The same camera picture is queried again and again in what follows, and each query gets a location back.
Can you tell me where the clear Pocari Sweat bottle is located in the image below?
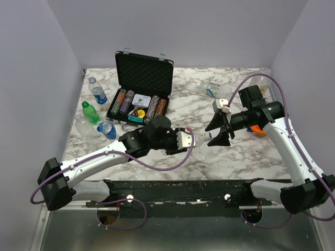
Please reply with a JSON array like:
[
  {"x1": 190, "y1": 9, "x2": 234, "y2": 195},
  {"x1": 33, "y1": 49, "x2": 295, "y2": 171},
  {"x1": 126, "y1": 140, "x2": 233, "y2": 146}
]
[{"x1": 194, "y1": 132, "x2": 213, "y2": 147}]

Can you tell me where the square clear juice bottle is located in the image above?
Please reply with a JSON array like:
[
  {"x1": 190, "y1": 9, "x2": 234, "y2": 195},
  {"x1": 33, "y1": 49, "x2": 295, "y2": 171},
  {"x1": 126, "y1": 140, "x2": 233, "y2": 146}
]
[{"x1": 248, "y1": 68, "x2": 272, "y2": 95}]

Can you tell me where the clear bottle green-blue label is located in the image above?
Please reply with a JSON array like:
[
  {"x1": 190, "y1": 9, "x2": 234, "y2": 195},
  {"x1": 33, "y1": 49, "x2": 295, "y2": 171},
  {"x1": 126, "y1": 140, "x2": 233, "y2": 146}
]
[{"x1": 197, "y1": 82, "x2": 232, "y2": 99}]

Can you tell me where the blue label water bottle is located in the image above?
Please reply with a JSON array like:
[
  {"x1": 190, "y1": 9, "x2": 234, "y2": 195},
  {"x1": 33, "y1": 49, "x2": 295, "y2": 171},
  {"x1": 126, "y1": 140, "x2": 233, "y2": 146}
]
[{"x1": 88, "y1": 77, "x2": 108, "y2": 105}]

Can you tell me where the blue white Pocari cap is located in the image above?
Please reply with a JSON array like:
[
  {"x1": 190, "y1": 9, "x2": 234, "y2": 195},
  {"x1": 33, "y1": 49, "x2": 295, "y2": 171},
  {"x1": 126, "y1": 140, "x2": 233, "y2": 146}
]
[{"x1": 202, "y1": 132, "x2": 213, "y2": 142}]

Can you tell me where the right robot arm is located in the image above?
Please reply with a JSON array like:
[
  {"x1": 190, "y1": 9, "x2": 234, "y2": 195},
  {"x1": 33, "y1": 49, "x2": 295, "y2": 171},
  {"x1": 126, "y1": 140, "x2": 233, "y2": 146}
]
[{"x1": 205, "y1": 85, "x2": 334, "y2": 214}]

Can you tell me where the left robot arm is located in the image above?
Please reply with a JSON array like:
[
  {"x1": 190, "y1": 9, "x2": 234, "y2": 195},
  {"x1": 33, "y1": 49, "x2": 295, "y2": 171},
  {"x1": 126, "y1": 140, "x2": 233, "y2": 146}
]
[{"x1": 36, "y1": 115, "x2": 195, "y2": 211}]

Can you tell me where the blue crushed bottle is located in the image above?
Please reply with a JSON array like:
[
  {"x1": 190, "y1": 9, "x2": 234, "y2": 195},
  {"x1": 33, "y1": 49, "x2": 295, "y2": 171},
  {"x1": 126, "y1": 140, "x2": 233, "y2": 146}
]
[{"x1": 97, "y1": 121, "x2": 117, "y2": 140}]

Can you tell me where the crushed clear bottle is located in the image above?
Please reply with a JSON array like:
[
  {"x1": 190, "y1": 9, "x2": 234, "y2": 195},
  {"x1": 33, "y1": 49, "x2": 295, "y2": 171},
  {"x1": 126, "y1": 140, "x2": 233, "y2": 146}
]
[{"x1": 75, "y1": 115, "x2": 99, "y2": 141}]

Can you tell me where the green soda bottle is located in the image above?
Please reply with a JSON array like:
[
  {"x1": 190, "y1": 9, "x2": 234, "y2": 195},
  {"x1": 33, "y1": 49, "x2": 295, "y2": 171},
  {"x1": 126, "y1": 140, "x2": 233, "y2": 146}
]
[{"x1": 81, "y1": 101, "x2": 100, "y2": 124}]

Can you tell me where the yellow dealer chip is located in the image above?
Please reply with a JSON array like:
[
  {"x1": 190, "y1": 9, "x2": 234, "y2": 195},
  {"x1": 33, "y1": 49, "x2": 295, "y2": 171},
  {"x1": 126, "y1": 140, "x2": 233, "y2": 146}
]
[{"x1": 137, "y1": 110, "x2": 146, "y2": 118}]

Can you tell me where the black poker chip case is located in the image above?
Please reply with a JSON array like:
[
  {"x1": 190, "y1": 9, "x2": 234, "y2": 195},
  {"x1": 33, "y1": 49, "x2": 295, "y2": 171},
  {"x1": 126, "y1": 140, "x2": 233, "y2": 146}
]
[{"x1": 106, "y1": 51, "x2": 174, "y2": 126}]

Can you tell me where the orange ring toy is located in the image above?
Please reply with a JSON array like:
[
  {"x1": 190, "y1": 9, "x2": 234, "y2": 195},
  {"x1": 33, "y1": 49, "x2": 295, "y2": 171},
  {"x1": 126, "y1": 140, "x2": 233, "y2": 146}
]
[{"x1": 250, "y1": 125, "x2": 266, "y2": 136}]

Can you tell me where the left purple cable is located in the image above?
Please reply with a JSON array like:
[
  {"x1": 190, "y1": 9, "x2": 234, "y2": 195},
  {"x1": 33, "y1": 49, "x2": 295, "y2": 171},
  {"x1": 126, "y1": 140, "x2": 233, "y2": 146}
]
[{"x1": 29, "y1": 128, "x2": 196, "y2": 231}]

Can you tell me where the black front rail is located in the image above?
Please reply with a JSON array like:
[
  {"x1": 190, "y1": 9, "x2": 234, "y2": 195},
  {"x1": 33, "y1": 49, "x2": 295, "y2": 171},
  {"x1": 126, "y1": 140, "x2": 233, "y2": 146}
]
[{"x1": 86, "y1": 180, "x2": 279, "y2": 218}]

